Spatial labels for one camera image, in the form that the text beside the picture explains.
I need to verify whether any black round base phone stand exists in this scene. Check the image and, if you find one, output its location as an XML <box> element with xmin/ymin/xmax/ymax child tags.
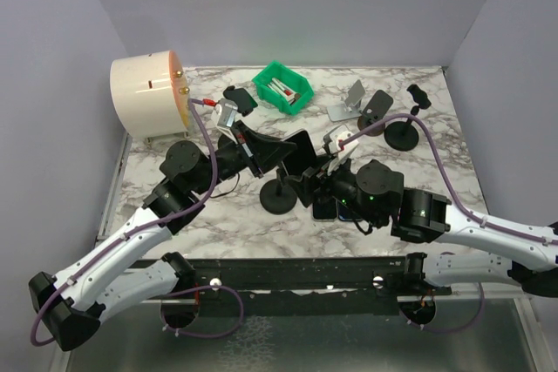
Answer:
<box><xmin>384</xmin><ymin>85</ymin><xmax>432</xmax><ymax>152</ymax></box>

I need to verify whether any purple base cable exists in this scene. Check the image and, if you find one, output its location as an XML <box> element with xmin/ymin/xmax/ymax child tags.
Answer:
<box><xmin>159</xmin><ymin>285</ymin><xmax>245</xmax><ymax>340</ymax></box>
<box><xmin>398</xmin><ymin>282</ymin><xmax>487</xmax><ymax>336</ymax></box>

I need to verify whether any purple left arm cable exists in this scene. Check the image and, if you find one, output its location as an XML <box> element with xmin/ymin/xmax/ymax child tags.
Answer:
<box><xmin>30</xmin><ymin>98</ymin><xmax>219</xmax><ymax>347</ymax></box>

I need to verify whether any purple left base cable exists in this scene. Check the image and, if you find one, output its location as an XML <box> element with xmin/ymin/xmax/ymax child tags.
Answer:
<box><xmin>159</xmin><ymin>285</ymin><xmax>245</xmax><ymax>340</ymax></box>

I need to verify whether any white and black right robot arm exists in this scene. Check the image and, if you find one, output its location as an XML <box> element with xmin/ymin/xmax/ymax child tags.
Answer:
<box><xmin>285</xmin><ymin>159</ymin><xmax>557</xmax><ymax>298</ymax></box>

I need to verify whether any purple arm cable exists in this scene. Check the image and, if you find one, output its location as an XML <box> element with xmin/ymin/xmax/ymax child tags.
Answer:
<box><xmin>30</xmin><ymin>98</ymin><xmax>219</xmax><ymax>347</ymax></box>
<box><xmin>337</xmin><ymin>113</ymin><xmax>558</xmax><ymax>247</ymax></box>

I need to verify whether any black clamp phone stand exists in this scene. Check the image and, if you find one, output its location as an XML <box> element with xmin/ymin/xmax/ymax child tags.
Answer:
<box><xmin>223</xmin><ymin>85</ymin><xmax>258</xmax><ymax>117</ymax></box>

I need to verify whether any silver folding phone stand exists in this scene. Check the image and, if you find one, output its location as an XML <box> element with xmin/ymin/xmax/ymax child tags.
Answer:
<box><xmin>327</xmin><ymin>80</ymin><xmax>365</xmax><ymax>122</ymax></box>

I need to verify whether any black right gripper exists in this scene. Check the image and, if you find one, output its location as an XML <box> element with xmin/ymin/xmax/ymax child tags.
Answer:
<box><xmin>285</xmin><ymin>152</ymin><xmax>383</xmax><ymax>227</ymax></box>

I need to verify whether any white cylindrical drum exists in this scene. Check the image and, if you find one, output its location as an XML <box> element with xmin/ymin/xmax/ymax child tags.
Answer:
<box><xmin>110</xmin><ymin>51</ymin><xmax>189</xmax><ymax>139</ymax></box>

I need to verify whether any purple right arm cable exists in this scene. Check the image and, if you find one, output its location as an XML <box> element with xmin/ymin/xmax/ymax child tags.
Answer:
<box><xmin>337</xmin><ymin>113</ymin><xmax>558</xmax><ymax>247</ymax></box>

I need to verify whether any black front phone stand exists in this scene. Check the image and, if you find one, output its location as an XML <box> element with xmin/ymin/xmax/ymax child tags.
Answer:
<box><xmin>259</xmin><ymin>168</ymin><xmax>297</xmax><ymax>215</ymax></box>

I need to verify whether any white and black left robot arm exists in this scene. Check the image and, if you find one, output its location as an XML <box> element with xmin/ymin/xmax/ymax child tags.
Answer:
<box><xmin>29</xmin><ymin>122</ymin><xmax>296</xmax><ymax>351</ymax></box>

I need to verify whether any black phone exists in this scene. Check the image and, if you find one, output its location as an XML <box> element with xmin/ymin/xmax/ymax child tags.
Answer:
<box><xmin>337</xmin><ymin>202</ymin><xmax>363</xmax><ymax>222</ymax></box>

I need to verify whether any green plastic bin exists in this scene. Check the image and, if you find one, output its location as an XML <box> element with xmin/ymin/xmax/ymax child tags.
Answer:
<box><xmin>252</xmin><ymin>61</ymin><xmax>314</xmax><ymax>116</ymax></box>

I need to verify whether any black front mounting rail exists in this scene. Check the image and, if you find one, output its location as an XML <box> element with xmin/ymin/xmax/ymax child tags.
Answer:
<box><xmin>189</xmin><ymin>253</ymin><xmax>451</xmax><ymax>317</ymax></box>

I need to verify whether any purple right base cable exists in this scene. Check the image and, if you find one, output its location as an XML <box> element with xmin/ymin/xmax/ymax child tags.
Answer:
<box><xmin>398</xmin><ymin>282</ymin><xmax>487</xmax><ymax>336</ymax></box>

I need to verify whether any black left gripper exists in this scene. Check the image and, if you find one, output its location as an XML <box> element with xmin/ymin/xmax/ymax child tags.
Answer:
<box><xmin>193</xmin><ymin>120</ymin><xmax>298</xmax><ymax>196</ymax></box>

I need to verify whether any brown base phone stand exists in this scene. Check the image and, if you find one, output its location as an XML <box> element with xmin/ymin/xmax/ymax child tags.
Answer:
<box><xmin>357</xmin><ymin>90</ymin><xmax>393</xmax><ymax>131</ymax></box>

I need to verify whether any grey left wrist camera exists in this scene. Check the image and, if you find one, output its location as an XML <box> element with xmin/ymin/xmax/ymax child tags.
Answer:
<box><xmin>211</xmin><ymin>98</ymin><xmax>238</xmax><ymax>129</ymax></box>

